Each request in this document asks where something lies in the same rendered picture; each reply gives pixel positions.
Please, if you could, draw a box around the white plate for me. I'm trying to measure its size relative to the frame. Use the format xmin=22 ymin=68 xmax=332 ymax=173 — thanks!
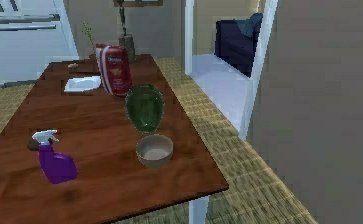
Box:
xmin=63 ymin=75 xmax=102 ymax=93

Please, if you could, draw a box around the purple spray bottle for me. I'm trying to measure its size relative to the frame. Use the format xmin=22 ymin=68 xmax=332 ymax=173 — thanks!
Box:
xmin=31 ymin=129 xmax=79 ymax=185

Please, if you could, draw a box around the green glass vase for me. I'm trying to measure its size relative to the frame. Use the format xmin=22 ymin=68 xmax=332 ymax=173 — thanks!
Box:
xmin=124 ymin=83 xmax=166 ymax=135

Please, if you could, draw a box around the dark blue sofa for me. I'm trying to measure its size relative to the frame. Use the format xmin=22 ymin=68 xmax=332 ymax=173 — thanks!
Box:
xmin=214 ymin=12 xmax=264 ymax=78

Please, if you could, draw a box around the small brown round object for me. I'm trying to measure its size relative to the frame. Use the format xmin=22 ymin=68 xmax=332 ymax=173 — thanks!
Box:
xmin=27 ymin=138 xmax=41 ymax=152

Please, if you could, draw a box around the black fridge handle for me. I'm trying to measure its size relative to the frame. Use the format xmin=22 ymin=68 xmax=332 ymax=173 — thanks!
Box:
xmin=0 ymin=13 xmax=61 ymax=25
xmin=0 ymin=24 xmax=58 ymax=33

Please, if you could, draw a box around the grey pot with dark plant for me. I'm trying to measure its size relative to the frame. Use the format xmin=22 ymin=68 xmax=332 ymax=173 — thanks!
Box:
xmin=117 ymin=4 xmax=137 ymax=63

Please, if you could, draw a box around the grey bowl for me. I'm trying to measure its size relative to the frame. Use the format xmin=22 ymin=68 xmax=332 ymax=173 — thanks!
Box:
xmin=135 ymin=134 xmax=174 ymax=169

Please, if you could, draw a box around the brown wooden table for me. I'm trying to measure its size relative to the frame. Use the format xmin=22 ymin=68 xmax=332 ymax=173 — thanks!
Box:
xmin=0 ymin=53 xmax=230 ymax=224

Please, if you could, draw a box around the small green plant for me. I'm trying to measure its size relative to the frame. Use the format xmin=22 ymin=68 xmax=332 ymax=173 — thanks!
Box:
xmin=81 ymin=21 xmax=95 ymax=51

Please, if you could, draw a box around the white fridge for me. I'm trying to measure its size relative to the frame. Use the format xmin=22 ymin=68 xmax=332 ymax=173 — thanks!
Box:
xmin=0 ymin=0 xmax=79 ymax=88

